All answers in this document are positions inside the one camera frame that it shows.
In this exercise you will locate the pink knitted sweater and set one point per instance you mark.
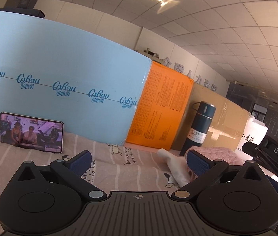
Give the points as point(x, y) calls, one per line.
point(222, 153)

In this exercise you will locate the grey filing cabinet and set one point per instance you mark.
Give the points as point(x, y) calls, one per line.
point(145, 55)

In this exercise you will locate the smartphone with lit screen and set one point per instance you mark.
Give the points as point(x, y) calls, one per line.
point(30, 132)

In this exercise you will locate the dark desk partition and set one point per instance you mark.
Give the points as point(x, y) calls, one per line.
point(30, 12)

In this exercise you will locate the white paper bag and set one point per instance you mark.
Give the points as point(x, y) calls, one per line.
point(252, 132)

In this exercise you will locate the glass office partition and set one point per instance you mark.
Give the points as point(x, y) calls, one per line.
point(276, 118)

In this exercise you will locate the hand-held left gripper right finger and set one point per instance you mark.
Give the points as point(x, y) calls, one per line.
point(198, 163)

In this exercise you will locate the brown cardboard box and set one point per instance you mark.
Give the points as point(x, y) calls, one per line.
point(225, 118)

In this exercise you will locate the orange cardboard box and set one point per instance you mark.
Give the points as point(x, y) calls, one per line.
point(163, 103)

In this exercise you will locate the large light blue cardboard box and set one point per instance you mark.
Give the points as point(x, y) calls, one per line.
point(55, 54)

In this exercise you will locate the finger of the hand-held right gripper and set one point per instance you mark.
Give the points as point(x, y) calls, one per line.
point(254, 151)

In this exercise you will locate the white garment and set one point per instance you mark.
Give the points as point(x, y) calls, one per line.
point(175, 169)

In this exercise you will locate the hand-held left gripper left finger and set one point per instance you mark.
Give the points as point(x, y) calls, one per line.
point(81, 163)

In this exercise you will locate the dark blue vacuum bottle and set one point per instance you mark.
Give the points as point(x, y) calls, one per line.
point(195, 132)

